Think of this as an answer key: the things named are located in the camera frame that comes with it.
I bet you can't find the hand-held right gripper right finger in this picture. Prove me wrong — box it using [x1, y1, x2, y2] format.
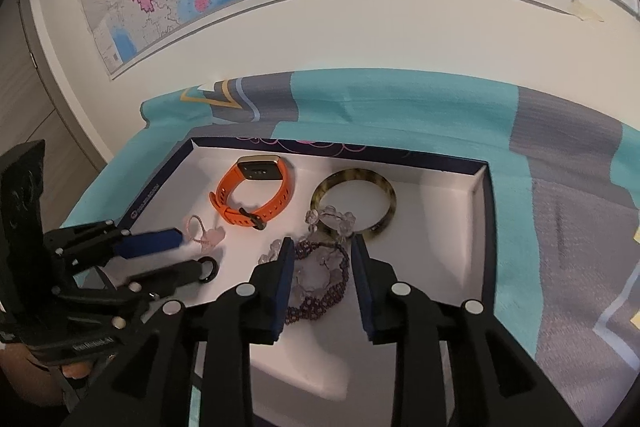
[350, 234, 583, 427]

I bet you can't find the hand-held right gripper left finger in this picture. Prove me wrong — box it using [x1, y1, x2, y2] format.
[60, 237, 297, 427]

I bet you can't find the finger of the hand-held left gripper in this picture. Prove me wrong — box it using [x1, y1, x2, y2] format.
[97, 257, 221, 304]
[44, 221, 184, 272]

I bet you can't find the purple beaded bracelet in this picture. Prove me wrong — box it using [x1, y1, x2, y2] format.
[282, 239, 351, 325]

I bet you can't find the pale crystal bead bracelet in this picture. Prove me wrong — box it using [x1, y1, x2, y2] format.
[257, 239, 347, 303]

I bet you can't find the dark green ring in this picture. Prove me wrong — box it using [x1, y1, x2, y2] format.
[196, 257, 221, 284]

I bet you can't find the pink charm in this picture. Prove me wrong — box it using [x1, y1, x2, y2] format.
[185, 215, 226, 251]

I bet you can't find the dark blue shallow box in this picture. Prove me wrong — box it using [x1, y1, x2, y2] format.
[117, 137, 498, 427]

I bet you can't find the tortoiseshell bangle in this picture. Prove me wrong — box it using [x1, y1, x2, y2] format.
[309, 168, 397, 242]

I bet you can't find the clear bead bracelet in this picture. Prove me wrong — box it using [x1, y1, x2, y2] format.
[306, 206, 357, 239]

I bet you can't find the orange wristwatch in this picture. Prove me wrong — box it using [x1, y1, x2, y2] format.
[210, 155, 293, 230]

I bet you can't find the person's left hand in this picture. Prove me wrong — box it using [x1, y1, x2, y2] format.
[0, 342, 97, 409]

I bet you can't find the grey cabinet door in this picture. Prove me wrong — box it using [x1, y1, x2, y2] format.
[0, 0, 107, 188]

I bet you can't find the teal and grey blanket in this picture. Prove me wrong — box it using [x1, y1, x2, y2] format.
[65, 69, 640, 427]

